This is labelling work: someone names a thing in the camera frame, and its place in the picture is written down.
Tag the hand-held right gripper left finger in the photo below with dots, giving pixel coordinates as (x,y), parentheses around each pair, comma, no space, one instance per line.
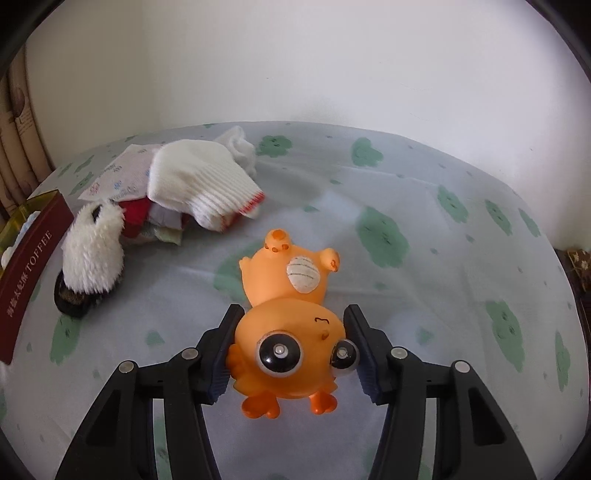
(218,385)

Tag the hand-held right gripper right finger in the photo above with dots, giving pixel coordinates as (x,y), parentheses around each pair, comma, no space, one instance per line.
(368,385)

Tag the orange rubber duck toy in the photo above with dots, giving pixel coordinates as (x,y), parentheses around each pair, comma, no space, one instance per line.
(286,323)

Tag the maroon cardboard box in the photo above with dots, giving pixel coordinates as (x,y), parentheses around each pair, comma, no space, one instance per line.
(32,277)

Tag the green cloud print tablecloth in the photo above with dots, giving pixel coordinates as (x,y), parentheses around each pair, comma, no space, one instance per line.
(415,300)

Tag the orange rubber pig toy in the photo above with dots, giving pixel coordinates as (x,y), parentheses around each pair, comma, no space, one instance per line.
(268,277)

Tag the white fluffy plush slipper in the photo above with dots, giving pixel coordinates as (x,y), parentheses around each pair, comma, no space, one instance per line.
(92,249)

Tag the red cloth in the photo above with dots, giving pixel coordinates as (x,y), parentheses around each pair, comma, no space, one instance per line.
(136,214)

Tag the white knit glove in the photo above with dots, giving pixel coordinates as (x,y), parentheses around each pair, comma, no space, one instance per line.
(194,175)

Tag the white tissue packet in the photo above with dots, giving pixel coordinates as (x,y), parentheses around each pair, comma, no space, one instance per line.
(124,175)

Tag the white rolled sock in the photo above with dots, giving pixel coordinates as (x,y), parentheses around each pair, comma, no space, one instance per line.
(242,152)

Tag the dark floral cloth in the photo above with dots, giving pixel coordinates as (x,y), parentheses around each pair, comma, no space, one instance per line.
(579,265)

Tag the clear plastic bag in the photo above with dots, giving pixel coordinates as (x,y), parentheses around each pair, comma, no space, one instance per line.
(14,251)

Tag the beige printed curtain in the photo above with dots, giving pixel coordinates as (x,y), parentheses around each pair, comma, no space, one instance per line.
(18,138)

